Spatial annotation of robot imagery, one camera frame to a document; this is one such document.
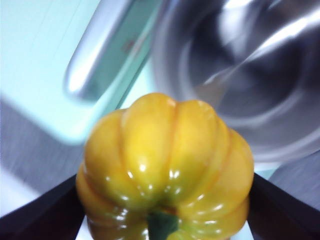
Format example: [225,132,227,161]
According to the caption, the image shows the mint green hinged griddle cover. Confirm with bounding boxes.
[0,0,161,146]

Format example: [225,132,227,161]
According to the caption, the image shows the mint green steamer pot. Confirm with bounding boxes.
[149,0,320,164]

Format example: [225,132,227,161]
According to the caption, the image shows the silver griddle cover handle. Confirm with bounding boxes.
[63,0,161,101]

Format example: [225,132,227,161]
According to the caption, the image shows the small yellow pumpkin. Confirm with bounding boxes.
[76,92,255,240]

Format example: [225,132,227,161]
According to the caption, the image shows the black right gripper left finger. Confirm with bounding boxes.
[0,173,87,240]

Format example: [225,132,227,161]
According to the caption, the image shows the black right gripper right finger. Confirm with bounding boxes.
[247,172,320,240]

